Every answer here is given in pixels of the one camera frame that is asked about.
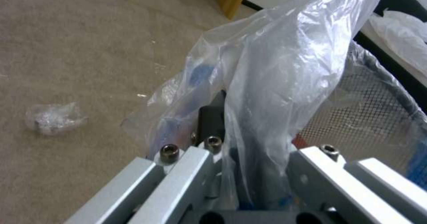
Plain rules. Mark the white crumpled plastic bag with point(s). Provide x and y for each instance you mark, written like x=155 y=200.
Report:
x=400 y=31

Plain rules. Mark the crumpled clear plastic wrapper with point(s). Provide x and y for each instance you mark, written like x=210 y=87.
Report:
x=53 y=118

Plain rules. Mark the grey mesh trash bin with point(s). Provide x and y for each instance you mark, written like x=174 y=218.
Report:
x=370 y=103

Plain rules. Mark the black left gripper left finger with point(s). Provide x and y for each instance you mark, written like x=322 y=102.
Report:
x=173 y=181

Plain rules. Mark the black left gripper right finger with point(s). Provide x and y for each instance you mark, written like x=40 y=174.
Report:
x=333 y=184

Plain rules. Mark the clear plastic bin liner bag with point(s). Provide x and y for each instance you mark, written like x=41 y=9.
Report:
x=283 y=66

